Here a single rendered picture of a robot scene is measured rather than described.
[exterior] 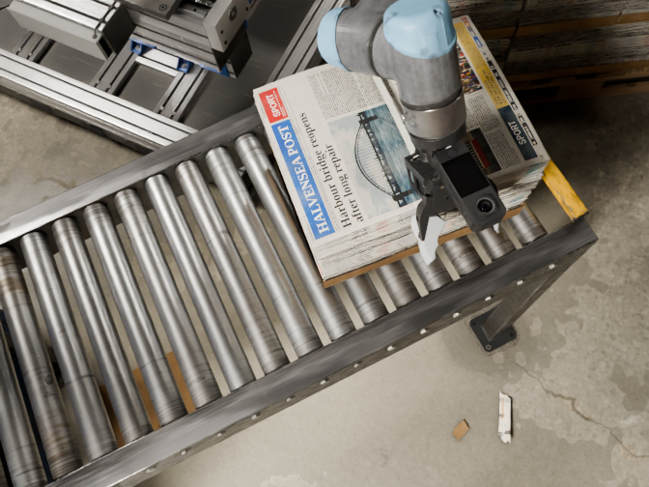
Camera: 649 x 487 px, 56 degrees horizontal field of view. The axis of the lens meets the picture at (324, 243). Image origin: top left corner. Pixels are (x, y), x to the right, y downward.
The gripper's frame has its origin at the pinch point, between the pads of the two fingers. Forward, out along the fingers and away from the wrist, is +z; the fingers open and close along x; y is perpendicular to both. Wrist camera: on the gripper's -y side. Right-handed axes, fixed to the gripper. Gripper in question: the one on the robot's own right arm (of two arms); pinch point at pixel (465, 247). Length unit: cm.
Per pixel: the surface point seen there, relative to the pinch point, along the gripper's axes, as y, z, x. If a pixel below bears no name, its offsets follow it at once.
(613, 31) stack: 82, 29, -90
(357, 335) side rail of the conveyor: 9.3, 18.1, 18.0
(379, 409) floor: 43, 91, 16
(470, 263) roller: 12.0, 16.6, -5.7
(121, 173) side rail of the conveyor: 51, -6, 46
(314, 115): 22.8, -16.7, 10.9
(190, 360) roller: 17, 14, 46
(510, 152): 6.9, -7.1, -12.4
